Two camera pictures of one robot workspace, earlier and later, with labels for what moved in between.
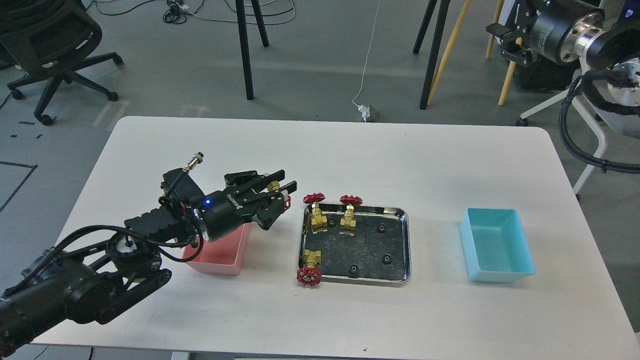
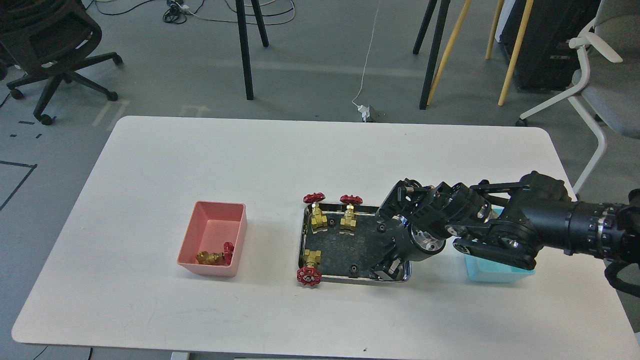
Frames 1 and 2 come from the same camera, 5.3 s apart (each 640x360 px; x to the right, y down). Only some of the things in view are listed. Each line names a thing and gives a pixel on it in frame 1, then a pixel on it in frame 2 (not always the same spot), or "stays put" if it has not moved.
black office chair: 50,39 stays put
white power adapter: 365,110 stays put
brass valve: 273,186 to 204,258
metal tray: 379,253 stays put
